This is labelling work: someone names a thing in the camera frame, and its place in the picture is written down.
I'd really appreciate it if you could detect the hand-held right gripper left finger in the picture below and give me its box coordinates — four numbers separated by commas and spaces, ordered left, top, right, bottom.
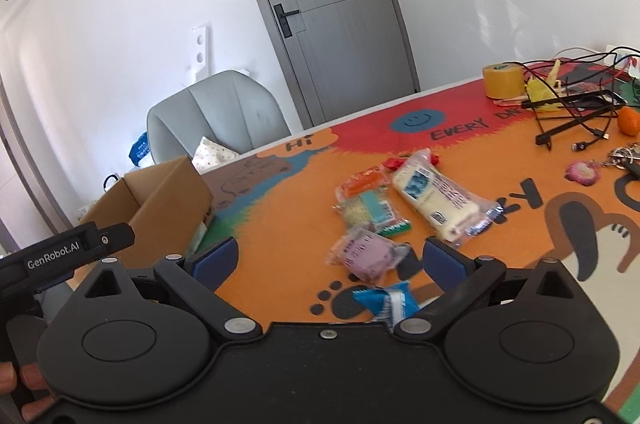
75, 236, 263, 340

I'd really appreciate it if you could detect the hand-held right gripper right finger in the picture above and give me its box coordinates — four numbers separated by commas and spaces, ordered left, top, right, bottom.
394, 238, 586, 340

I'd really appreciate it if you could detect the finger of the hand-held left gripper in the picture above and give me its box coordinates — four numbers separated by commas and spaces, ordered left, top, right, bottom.
97, 224, 137, 252

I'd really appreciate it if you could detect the brown cardboard box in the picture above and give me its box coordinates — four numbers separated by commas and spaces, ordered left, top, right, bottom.
77, 155, 217, 272

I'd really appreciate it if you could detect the long white snack packet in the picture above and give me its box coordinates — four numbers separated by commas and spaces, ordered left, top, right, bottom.
390, 149, 506, 250

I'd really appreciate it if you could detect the blue snack packet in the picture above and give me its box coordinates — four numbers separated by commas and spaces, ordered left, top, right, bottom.
352, 281, 421, 322

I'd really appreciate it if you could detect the purple snack packet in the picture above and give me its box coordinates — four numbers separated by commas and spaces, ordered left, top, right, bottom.
327, 226, 413, 282

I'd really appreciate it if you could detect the green yellow cracker packet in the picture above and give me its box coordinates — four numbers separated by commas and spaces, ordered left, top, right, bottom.
334, 189, 412, 237

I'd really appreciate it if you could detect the orange snack packet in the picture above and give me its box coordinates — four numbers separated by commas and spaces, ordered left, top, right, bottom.
335, 168, 388, 200

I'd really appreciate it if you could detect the person's left hand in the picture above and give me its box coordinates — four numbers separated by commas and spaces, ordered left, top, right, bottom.
0, 361, 52, 422

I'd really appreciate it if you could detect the blue plastic bag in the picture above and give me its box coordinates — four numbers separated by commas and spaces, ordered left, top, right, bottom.
129, 131, 151, 167

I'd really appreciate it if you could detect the colourful printed table mat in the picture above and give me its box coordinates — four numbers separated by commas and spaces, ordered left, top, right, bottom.
190, 56, 640, 424

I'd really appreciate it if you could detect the white dotted pillow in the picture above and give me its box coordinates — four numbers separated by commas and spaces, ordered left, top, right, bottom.
192, 136, 240, 175

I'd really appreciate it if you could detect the light grey chair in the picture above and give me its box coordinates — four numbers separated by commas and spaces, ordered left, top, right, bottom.
146, 70, 292, 167

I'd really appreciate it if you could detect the yellow tape roll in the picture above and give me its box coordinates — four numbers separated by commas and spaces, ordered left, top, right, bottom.
482, 61, 525, 100

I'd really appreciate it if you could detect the white foam board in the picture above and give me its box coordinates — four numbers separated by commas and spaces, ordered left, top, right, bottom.
182, 23, 213, 85

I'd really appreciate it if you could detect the bunch of keys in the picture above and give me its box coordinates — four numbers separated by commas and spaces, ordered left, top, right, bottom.
602, 141, 640, 177

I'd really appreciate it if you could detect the pale yellow hair clip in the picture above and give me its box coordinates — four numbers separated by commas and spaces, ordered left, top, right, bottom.
545, 60, 568, 87

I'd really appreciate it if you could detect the orange fruit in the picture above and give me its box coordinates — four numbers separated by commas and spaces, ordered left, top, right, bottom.
617, 106, 640, 137

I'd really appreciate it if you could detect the grey door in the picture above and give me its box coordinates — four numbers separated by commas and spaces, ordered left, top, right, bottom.
222, 0, 421, 130

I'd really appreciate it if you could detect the white power strip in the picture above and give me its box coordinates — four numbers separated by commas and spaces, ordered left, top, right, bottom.
602, 45, 640, 67

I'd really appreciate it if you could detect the pink keychain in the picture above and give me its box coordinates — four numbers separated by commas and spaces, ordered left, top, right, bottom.
565, 159, 603, 185

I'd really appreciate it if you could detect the black wire stand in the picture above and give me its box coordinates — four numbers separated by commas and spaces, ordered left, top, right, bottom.
520, 89, 626, 150

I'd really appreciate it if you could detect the black door handle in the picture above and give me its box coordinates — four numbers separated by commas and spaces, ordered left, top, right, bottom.
272, 3, 301, 39

